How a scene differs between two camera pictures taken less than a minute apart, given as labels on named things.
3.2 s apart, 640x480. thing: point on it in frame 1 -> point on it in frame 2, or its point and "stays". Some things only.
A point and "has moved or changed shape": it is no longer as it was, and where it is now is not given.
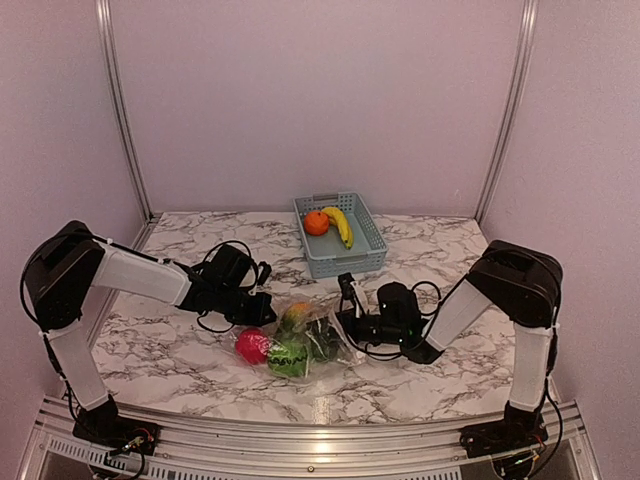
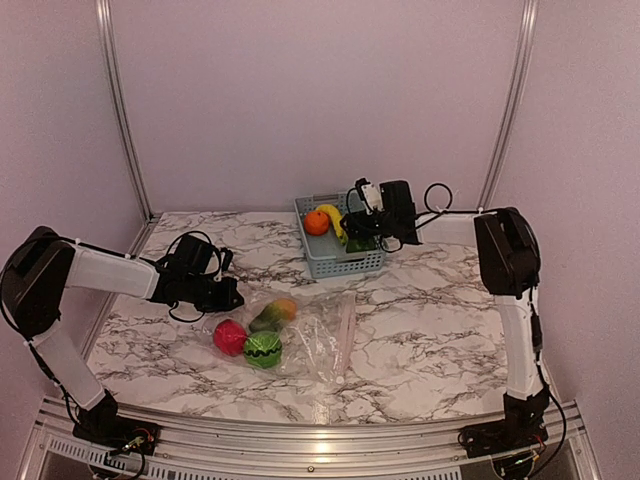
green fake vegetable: (289, 359) -> (263, 349)
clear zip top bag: (304, 340) has moved or changed shape
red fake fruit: (253, 345) -> (229, 337)
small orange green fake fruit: (293, 315) has moved or changed shape
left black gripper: (258, 317) -> (226, 302)
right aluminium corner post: (528, 27) stays
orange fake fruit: (316, 222) stays
